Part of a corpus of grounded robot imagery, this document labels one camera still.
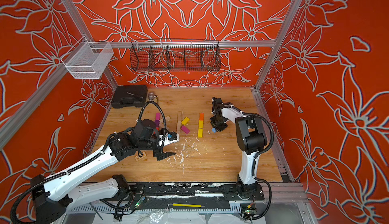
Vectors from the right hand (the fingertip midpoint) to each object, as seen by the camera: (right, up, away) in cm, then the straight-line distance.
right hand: (213, 125), depth 97 cm
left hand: (-22, -3, -26) cm, 34 cm away
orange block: (-7, +5, +7) cm, 11 cm away
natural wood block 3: (-23, -1, 0) cm, 23 cm away
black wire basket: (-25, +46, +1) cm, 53 cm away
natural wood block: (-30, +4, +4) cm, 31 cm away
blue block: (0, -3, -3) cm, 4 cm away
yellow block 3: (-9, -4, -4) cm, 11 cm away
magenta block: (-18, -3, -2) cm, 18 cm away
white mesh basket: (-79, +41, -5) cm, 89 cm away
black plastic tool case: (-59, +19, +9) cm, 63 cm away
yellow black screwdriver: (-59, -36, -27) cm, 75 cm away
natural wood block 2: (-23, +5, +5) cm, 24 cm away
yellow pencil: (-15, -34, -27) cm, 46 cm away
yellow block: (-18, +3, +2) cm, 19 cm away
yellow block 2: (-8, 0, +1) cm, 8 cm away
